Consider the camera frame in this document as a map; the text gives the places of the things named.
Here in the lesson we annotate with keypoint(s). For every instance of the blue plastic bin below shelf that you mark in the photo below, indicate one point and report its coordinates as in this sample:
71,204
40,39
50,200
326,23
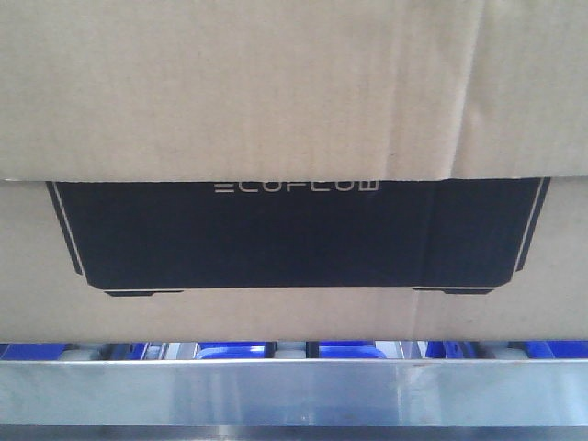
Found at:
288,350

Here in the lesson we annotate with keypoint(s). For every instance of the brown EcoFlow cardboard box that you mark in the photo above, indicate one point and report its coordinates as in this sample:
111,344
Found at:
293,170

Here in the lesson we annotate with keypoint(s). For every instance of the metal shelf front rail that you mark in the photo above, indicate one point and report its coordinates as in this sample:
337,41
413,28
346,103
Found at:
294,400

